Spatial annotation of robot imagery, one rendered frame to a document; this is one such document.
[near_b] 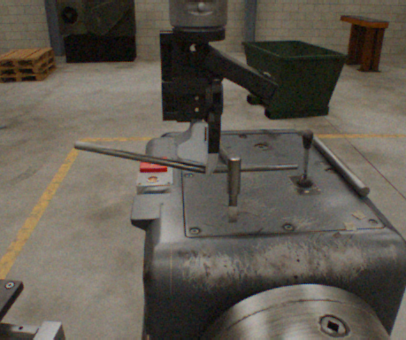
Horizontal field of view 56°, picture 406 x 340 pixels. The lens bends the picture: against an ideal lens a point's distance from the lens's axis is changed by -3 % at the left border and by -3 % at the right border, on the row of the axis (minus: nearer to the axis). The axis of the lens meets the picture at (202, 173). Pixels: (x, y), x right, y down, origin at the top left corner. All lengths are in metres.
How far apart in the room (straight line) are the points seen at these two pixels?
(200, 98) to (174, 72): 0.05
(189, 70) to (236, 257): 0.29
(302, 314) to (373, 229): 0.23
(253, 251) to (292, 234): 0.08
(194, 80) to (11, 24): 10.68
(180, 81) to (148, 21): 9.81
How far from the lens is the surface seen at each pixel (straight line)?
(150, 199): 0.75
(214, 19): 0.50
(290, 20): 10.61
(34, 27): 10.96
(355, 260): 0.67
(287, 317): 0.55
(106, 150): 0.58
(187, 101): 0.52
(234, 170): 0.59
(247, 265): 0.62
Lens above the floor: 1.63
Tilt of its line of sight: 27 degrees down
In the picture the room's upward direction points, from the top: straight up
